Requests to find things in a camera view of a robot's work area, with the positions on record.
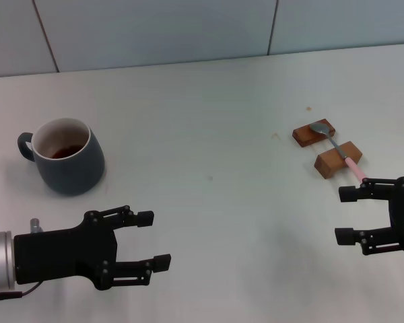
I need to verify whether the dark grey ceramic cup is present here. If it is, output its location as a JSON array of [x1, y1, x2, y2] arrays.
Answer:
[[18, 117, 106, 197]]

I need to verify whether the left gripper cable with plug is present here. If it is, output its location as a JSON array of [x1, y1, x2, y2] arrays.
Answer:
[[0, 217, 44, 301]]

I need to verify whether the pink handled metal spoon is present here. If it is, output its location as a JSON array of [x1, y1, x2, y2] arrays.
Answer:
[[308, 122, 368, 184]]

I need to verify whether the flat dark wooden block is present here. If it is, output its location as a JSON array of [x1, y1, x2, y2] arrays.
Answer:
[[292, 118, 337, 148]]

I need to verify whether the notched light wooden block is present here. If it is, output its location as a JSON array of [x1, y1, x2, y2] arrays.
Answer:
[[314, 140, 364, 180]]

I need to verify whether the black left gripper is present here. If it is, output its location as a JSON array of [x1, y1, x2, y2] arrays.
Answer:
[[13, 204, 172, 291]]

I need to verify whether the dark brown tea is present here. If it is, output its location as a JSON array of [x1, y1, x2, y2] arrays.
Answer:
[[50, 143, 85, 159]]

